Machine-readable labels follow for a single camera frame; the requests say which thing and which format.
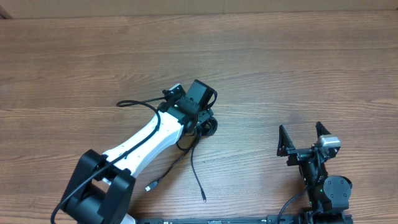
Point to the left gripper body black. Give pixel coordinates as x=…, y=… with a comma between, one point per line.
x=203, y=114

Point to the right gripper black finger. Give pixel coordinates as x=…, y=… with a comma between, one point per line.
x=285, y=144
x=321, y=130

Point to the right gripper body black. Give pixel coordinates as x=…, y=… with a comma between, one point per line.
x=298, y=157

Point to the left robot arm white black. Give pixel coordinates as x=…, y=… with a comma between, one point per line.
x=100, y=188

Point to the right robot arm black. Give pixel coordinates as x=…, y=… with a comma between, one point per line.
x=328, y=194

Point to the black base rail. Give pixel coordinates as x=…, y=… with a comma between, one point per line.
x=270, y=219

